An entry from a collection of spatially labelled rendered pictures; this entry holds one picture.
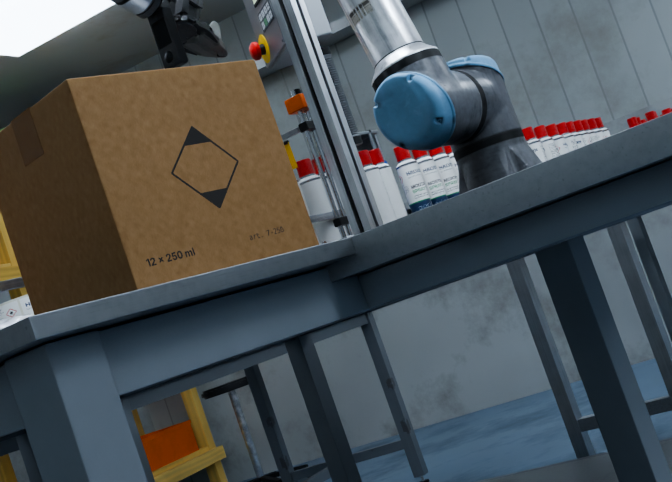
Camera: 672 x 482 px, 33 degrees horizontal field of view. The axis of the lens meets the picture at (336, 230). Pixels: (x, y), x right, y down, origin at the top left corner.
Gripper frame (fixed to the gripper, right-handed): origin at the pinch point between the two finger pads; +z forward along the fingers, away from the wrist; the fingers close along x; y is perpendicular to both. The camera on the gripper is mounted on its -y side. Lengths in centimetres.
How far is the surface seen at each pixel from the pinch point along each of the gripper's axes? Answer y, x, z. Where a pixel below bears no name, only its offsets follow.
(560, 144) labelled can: 37, -5, 126
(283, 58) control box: -0.6, -9.4, 8.4
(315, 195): -24.4, -5.1, 23.1
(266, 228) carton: -70, -48, -33
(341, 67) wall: 274, 231, 299
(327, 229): -30.8, -5.1, 26.7
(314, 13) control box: 3.2, -20.4, 5.5
